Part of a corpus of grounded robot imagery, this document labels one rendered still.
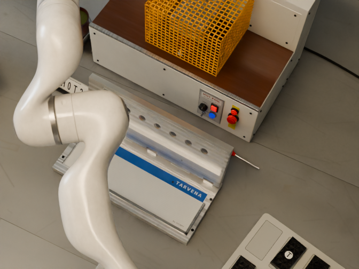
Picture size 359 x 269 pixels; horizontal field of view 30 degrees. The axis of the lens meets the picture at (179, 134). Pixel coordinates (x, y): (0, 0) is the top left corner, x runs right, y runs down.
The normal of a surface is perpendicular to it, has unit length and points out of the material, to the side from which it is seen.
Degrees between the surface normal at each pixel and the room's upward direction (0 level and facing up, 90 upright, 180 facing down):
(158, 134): 79
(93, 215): 22
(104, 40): 90
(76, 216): 27
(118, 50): 90
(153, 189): 0
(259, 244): 0
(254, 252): 0
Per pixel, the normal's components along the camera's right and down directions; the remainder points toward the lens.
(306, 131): 0.04, -0.46
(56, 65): -0.06, 0.20
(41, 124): 0.17, 0.11
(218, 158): -0.48, 0.65
